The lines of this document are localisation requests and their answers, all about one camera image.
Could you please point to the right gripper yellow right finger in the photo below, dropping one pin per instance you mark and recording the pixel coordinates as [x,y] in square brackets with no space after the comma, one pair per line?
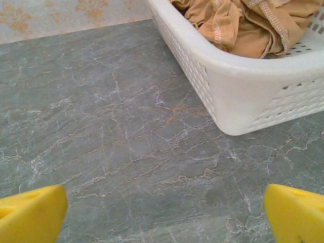
[296,220]

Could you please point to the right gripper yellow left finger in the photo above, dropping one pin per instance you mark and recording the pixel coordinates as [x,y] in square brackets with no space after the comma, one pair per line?
[33,217]

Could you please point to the tan t-shirt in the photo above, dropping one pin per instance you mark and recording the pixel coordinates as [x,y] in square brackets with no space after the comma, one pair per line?
[243,27]

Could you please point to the white perforated plastic basket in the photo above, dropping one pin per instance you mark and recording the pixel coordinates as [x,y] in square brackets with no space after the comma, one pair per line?
[240,96]

